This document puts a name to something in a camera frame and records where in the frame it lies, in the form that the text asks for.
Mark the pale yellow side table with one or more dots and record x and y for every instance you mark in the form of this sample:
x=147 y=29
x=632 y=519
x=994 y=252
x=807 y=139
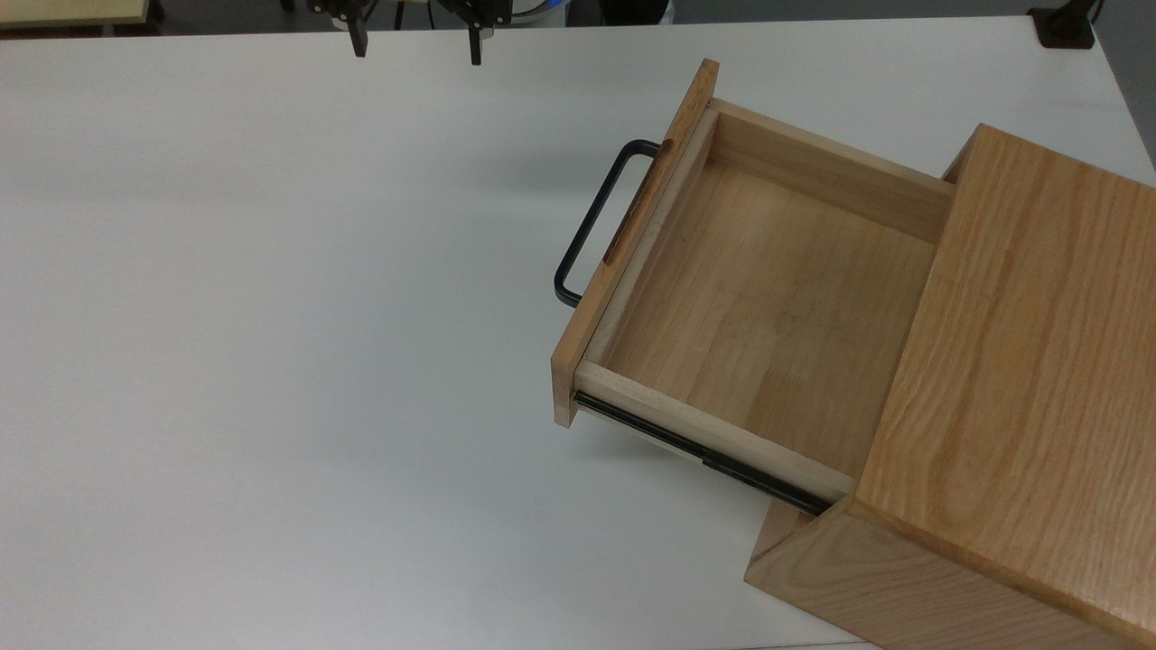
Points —
x=63 y=11

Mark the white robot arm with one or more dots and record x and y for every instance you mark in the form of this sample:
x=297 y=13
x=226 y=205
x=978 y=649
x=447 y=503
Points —
x=542 y=9

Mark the oak wooden cabinet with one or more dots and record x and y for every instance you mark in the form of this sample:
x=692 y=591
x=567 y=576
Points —
x=1020 y=388

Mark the light wooden drawer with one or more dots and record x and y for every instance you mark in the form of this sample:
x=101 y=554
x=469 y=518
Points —
x=768 y=316

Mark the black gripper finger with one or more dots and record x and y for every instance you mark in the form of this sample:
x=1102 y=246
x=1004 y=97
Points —
x=358 y=38
x=475 y=47

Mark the black drawer slide rail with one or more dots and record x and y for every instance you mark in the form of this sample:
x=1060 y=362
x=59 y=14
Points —
x=704 y=451

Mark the black table clamp mount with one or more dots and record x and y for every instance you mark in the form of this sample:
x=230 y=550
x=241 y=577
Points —
x=1066 y=27

